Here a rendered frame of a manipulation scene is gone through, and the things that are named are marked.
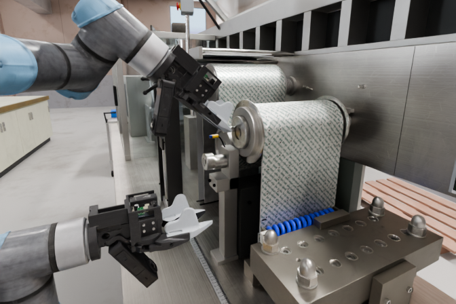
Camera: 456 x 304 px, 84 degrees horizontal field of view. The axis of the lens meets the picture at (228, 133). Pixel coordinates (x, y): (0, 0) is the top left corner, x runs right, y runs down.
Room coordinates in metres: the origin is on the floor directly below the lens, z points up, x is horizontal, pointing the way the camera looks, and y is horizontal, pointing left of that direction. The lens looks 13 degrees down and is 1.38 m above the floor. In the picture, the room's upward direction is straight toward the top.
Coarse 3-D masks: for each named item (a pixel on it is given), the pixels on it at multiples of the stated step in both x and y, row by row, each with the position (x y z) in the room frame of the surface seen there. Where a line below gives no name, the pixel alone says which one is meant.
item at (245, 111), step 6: (240, 108) 0.57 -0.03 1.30; (246, 108) 0.56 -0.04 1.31; (234, 114) 0.60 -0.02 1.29; (240, 114) 0.57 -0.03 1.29; (246, 114) 0.54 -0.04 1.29; (252, 114) 0.54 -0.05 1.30; (252, 120) 0.52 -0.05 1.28; (252, 126) 0.52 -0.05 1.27; (252, 132) 0.52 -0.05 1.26; (258, 132) 0.52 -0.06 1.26; (252, 138) 0.52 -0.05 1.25; (258, 138) 0.52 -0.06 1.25; (234, 144) 0.60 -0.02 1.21; (252, 144) 0.52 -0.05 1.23; (240, 150) 0.57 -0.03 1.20; (246, 150) 0.54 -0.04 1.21; (252, 150) 0.52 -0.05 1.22; (246, 156) 0.54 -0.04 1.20
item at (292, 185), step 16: (272, 160) 0.53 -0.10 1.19; (288, 160) 0.54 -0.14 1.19; (304, 160) 0.56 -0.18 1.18; (320, 160) 0.59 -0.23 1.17; (336, 160) 0.61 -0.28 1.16; (272, 176) 0.53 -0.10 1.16; (288, 176) 0.55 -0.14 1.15; (304, 176) 0.57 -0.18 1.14; (320, 176) 0.59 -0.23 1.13; (336, 176) 0.61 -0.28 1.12; (272, 192) 0.53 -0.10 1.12; (288, 192) 0.55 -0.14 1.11; (304, 192) 0.57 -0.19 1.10; (320, 192) 0.59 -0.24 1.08; (272, 208) 0.53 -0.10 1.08; (288, 208) 0.55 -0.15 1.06; (304, 208) 0.57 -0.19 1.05; (320, 208) 0.59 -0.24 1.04; (272, 224) 0.53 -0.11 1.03
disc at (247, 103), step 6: (240, 102) 0.59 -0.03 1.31; (246, 102) 0.57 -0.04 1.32; (252, 102) 0.55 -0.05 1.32; (252, 108) 0.54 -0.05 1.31; (258, 114) 0.52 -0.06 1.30; (258, 120) 0.52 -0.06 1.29; (258, 126) 0.52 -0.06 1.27; (264, 132) 0.50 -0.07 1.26; (264, 138) 0.50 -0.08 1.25; (258, 144) 0.52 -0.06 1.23; (258, 150) 0.52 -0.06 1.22; (240, 156) 0.59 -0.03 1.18; (252, 156) 0.54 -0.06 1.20; (258, 156) 0.52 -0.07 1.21; (252, 162) 0.54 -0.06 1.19
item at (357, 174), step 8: (344, 160) 0.70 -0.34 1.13; (344, 168) 0.70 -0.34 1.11; (352, 168) 0.67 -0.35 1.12; (360, 168) 0.68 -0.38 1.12; (344, 176) 0.69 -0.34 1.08; (352, 176) 0.67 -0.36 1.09; (360, 176) 0.68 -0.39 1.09; (344, 184) 0.69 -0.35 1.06; (352, 184) 0.67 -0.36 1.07; (336, 192) 0.71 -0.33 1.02; (344, 192) 0.69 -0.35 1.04; (352, 192) 0.67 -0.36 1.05; (336, 200) 0.71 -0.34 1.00; (344, 200) 0.68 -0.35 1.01; (352, 200) 0.67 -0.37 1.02; (344, 208) 0.68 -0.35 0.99; (352, 208) 0.67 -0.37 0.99
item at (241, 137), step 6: (234, 120) 0.58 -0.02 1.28; (240, 120) 0.55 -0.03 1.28; (246, 120) 0.55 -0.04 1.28; (234, 126) 0.58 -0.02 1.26; (240, 126) 0.55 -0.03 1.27; (246, 126) 0.53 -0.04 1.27; (234, 132) 0.58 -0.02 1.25; (240, 132) 0.55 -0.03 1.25; (246, 132) 0.53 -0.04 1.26; (234, 138) 0.58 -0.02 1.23; (240, 138) 0.55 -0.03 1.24; (246, 138) 0.53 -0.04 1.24; (240, 144) 0.55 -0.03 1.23; (246, 144) 0.53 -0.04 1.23
